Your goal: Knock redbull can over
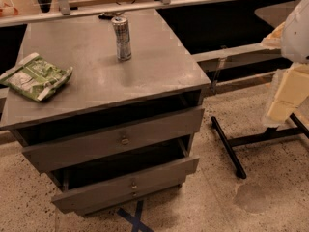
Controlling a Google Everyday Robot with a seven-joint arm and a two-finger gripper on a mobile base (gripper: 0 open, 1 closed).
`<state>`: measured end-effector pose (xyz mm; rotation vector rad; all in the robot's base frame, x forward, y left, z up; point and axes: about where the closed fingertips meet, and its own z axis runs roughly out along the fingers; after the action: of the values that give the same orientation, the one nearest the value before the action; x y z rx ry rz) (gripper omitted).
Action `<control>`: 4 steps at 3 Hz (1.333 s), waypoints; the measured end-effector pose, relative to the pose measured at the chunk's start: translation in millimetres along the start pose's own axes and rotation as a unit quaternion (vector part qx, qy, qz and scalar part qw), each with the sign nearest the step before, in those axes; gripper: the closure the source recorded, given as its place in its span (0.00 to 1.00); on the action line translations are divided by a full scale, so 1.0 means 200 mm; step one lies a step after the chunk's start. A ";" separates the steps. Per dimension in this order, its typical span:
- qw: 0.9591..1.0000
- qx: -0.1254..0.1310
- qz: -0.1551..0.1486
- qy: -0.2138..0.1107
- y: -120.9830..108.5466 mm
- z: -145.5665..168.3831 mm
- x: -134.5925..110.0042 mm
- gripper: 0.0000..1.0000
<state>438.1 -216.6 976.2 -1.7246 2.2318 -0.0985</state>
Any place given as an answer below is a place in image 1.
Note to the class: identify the silver redbull can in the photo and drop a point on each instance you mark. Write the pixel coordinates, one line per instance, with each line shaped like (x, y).
(121, 29)

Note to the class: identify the small black object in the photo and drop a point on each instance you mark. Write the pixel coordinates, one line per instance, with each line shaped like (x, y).
(107, 16)

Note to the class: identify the upper grey drawer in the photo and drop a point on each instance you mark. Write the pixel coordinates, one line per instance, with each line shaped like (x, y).
(97, 144)

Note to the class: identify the orange white object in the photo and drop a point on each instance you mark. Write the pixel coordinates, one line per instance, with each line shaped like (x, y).
(7, 10)

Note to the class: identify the grey drawer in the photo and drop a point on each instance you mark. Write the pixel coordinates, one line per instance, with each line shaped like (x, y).
(110, 193)
(97, 144)

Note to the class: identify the lower grey drawer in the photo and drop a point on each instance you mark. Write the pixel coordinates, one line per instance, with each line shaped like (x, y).
(110, 193)

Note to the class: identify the green chip bag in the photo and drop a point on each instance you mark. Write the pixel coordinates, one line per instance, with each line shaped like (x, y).
(35, 78)

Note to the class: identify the black metal stand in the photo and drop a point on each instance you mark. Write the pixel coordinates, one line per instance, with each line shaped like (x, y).
(268, 134)

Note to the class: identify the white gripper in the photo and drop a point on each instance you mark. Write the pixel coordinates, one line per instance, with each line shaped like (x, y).
(296, 36)

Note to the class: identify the grey drawer cabinet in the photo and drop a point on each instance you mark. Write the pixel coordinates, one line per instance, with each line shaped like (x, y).
(161, 77)

